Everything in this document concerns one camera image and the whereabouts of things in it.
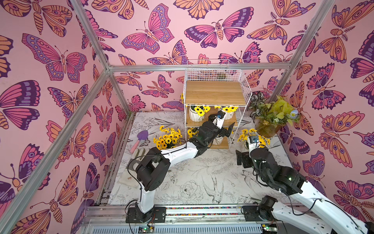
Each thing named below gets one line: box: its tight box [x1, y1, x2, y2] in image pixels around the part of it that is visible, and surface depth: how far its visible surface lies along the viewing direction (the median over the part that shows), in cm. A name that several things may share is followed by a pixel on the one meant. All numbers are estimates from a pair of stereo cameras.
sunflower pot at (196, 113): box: [188, 105, 211, 122], surface depth 79 cm
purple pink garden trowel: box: [130, 130, 149, 154], surface depth 108 cm
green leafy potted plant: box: [248, 91, 300, 138], surface depth 94 cm
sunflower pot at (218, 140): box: [212, 134, 224, 145], surface depth 97 cm
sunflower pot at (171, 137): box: [152, 125, 183, 151], surface depth 90 cm
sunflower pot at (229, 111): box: [222, 106, 239, 120], surface depth 71 cm
